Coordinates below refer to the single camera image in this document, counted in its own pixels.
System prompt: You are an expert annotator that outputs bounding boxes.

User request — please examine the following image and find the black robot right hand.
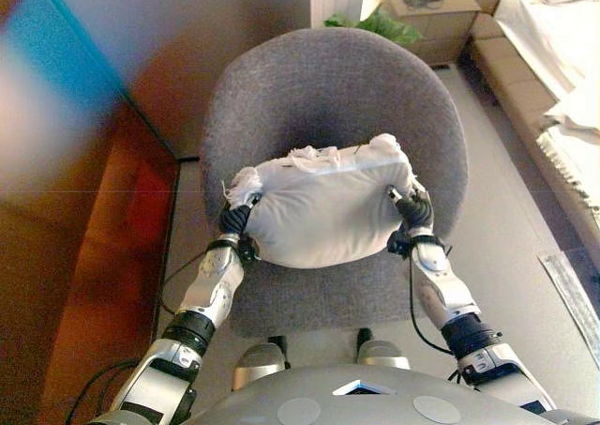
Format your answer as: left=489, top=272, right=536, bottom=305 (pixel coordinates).
left=385, top=186, right=436, bottom=239

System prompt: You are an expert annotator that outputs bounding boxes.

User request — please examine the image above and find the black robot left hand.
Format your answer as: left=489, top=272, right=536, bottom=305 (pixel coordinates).
left=217, top=193, right=263, bottom=242

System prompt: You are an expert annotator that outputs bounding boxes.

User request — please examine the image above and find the white cushion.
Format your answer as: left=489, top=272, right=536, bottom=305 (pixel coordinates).
left=220, top=132, right=421, bottom=270

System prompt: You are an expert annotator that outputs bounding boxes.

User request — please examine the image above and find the beige sofa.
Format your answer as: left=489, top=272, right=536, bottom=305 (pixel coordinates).
left=468, top=0, right=600, bottom=260

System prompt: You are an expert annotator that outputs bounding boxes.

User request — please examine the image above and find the silver robot left leg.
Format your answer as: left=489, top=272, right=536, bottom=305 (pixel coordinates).
left=231, top=334, right=291, bottom=393

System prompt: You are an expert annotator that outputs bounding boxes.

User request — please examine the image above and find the brown wooden cabinet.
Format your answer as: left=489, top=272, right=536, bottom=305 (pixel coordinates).
left=0, top=100, right=182, bottom=425

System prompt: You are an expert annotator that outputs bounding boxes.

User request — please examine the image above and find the grey fabric armchair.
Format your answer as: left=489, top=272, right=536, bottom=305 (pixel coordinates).
left=199, top=25, right=470, bottom=340

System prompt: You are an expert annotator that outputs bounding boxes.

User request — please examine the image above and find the cream fringed throw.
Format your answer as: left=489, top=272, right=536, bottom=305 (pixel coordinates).
left=534, top=113, right=600, bottom=213

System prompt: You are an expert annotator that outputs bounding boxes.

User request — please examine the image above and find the silver metal strip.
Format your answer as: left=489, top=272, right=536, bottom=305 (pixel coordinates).
left=536, top=250, right=600, bottom=368

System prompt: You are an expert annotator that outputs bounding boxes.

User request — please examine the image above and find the beige nightstand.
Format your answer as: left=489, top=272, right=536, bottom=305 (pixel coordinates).
left=377, top=0, right=483, bottom=68

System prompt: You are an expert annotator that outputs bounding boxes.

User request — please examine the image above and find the green leafy plant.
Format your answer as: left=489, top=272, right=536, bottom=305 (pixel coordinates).
left=322, top=3, right=426, bottom=47

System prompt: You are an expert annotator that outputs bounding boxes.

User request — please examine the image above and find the silver robot torso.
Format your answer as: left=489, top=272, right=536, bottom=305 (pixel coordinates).
left=185, top=364, right=600, bottom=425

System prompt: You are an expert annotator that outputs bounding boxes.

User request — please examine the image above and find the white blanket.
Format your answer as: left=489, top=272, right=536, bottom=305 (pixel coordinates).
left=492, top=0, right=600, bottom=133

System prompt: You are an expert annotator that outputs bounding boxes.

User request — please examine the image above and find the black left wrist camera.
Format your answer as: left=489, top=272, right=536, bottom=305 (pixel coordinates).
left=236, top=235, right=262, bottom=263

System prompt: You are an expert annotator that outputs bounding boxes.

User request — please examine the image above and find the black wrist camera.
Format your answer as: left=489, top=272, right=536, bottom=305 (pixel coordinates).
left=236, top=235, right=262, bottom=263
left=386, top=227, right=413, bottom=258

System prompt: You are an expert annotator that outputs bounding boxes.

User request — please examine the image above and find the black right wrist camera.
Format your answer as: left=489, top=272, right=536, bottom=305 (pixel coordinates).
left=386, top=227, right=413, bottom=258

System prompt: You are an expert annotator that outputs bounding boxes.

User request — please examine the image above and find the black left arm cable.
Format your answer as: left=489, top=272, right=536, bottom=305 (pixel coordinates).
left=64, top=249, right=210, bottom=425

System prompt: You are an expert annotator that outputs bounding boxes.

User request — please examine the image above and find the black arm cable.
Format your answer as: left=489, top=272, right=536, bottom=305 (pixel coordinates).
left=406, top=253, right=456, bottom=357
left=64, top=249, right=210, bottom=425

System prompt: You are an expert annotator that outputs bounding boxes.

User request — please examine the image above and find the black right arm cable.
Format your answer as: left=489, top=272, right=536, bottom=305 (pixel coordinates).
left=406, top=253, right=456, bottom=357

